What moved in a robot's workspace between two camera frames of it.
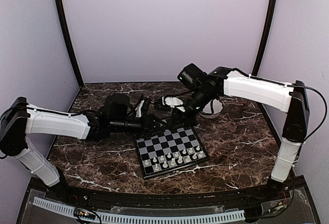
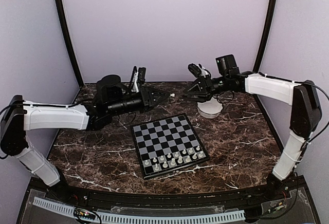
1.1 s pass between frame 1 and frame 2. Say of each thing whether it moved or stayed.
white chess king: stayed
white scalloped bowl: stayed
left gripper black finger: moved
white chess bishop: stayed
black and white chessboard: stayed
